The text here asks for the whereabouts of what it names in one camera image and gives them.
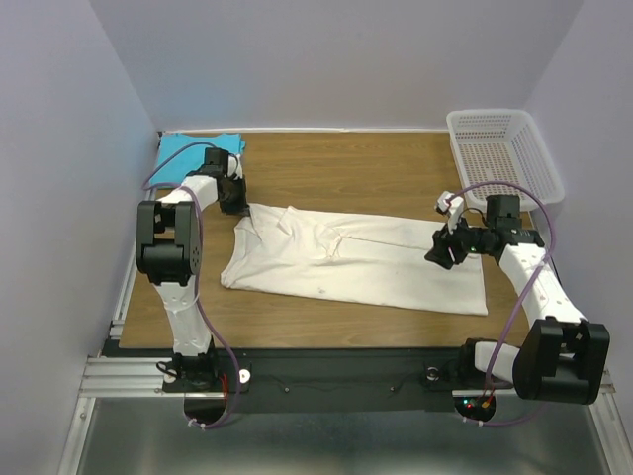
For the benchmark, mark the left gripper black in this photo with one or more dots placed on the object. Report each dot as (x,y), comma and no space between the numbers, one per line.
(239,208)

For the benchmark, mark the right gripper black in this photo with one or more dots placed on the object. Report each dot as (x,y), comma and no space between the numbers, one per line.
(442,239)

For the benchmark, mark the white t shirt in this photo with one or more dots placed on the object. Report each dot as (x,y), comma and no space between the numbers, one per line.
(365,259)

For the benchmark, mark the white plastic basket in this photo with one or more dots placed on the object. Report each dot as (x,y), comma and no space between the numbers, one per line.
(502,150)

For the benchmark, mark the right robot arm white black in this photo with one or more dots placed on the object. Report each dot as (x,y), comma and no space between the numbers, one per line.
(563,356)

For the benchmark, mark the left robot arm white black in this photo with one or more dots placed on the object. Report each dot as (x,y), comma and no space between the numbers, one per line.
(169,252)

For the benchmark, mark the folded blue t shirt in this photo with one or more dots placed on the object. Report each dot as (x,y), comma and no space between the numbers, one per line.
(183,158)

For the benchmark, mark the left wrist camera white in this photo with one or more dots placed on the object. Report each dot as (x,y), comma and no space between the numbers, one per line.
(234,169)

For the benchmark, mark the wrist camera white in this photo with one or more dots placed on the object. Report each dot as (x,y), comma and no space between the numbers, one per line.
(450,206)
(234,169)

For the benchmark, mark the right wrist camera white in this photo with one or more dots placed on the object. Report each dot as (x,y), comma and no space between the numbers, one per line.
(450,206)

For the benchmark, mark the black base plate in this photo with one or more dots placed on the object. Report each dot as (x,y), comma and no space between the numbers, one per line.
(261,381)

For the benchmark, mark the aluminium frame rail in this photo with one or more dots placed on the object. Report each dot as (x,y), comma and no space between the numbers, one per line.
(121,377)

